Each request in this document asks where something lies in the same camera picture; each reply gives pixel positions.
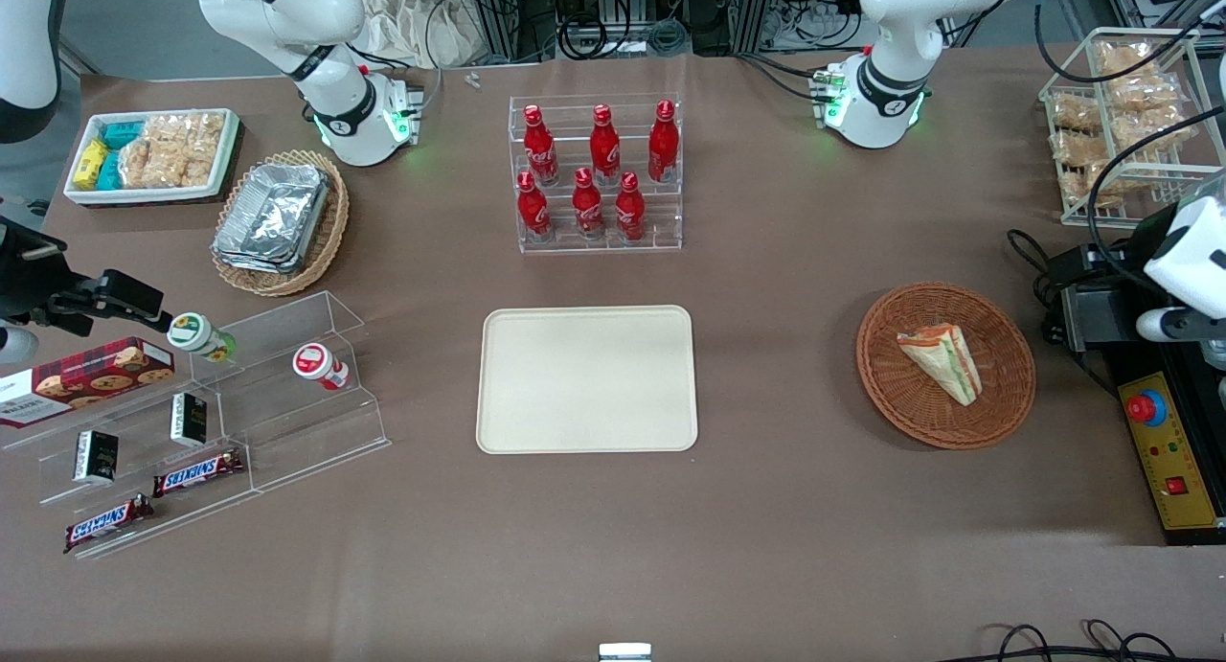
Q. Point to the clear rice cracker packet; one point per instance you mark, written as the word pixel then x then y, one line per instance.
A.
pixel 165 128
pixel 206 149
pixel 153 166

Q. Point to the snickers chocolate bar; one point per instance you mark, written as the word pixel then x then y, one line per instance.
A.
pixel 105 523
pixel 196 472

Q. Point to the small black box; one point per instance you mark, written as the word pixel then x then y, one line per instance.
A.
pixel 96 456
pixel 189 420

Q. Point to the silver metal bracket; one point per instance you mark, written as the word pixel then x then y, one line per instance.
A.
pixel 624 652

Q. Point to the beige plastic tray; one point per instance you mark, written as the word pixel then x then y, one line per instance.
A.
pixel 584 379

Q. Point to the round brown wicker basket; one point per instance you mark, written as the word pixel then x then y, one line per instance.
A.
pixel 900 394

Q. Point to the red lid yogurt bottle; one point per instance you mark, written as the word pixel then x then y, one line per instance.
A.
pixel 319 365

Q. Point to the green lid yogurt bottle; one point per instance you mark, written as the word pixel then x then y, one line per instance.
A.
pixel 196 334

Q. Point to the red cookie box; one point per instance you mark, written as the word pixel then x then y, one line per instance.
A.
pixel 86 379

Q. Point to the clear fried snack packet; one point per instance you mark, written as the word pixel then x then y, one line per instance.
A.
pixel 1075 112
pixel 1145 94
pixel 1154 130
pixel 1125 58
pixel 1078 148
pixel 1087 185

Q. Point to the teal snack packet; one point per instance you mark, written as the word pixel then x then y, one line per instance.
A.
pixel 110 171
pixel 123 133

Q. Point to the red emergency stop button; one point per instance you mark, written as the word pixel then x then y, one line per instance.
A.
pixel 1144 407

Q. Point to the yellow control panel box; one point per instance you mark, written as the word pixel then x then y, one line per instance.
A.
pixel 1178 461

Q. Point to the oval light wicker basket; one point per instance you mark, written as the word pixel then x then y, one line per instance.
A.
pixel 333 231

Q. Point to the clear acrylic bottle rack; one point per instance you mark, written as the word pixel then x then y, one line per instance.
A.
pixel 670 231

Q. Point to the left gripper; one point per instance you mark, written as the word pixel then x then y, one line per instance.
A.
pixel 1099 309

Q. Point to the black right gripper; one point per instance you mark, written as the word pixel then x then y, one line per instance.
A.
pixel 24 281

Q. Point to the white cloth bag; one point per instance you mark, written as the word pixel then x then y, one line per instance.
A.
pixel 407 25

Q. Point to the aluminium foil tray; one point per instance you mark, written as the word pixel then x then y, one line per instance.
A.
pixel 263 265
pixel 273 212

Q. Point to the triangle sandwich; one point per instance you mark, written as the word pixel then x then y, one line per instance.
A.
pixel 943 360

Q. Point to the aluminium frame rack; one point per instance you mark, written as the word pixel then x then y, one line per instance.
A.
pixel 613 11

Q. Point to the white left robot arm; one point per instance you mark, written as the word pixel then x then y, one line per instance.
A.
pixel 886 87

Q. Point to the clear acrylic stepped shelf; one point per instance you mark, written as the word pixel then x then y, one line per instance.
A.
pixel 287 422

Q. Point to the red cola bottle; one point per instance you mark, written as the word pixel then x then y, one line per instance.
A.
pixel 603 149
pixel 533 212
pixel 588 210
pixel 629 212
pixel 663 145
pixel 541 149

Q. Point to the yellow snack packet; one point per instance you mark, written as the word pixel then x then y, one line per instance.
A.
pixel 90 164

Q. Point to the white rectangular snack bin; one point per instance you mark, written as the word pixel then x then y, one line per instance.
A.
pixel 153 195

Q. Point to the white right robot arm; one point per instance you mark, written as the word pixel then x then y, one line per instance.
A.
pixel 337 116

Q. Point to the black metal appliance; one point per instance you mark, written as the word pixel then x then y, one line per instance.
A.
pixel 1092 312

